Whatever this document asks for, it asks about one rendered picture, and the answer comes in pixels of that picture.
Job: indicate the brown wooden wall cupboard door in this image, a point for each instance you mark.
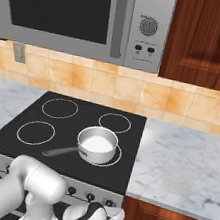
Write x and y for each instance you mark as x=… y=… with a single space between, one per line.
x=211 y=41

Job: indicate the black stove with hob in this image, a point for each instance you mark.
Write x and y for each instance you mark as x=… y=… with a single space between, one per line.
x=77 y=137

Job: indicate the black stove knob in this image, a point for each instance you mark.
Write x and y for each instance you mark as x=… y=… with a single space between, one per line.
x=109 y=203
x=72 y=190
x=90 y=197
x=8 y=168

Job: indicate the silver microwave oven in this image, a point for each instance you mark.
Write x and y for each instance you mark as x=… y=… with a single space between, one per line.
x=144 y=50

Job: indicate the grey wall socket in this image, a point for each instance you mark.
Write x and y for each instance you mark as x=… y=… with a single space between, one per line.
x=19 y=52

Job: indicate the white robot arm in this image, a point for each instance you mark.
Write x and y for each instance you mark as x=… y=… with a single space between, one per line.
x=41 y=180

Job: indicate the black microwave door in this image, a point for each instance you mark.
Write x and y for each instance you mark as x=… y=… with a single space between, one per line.
x=59 y=2

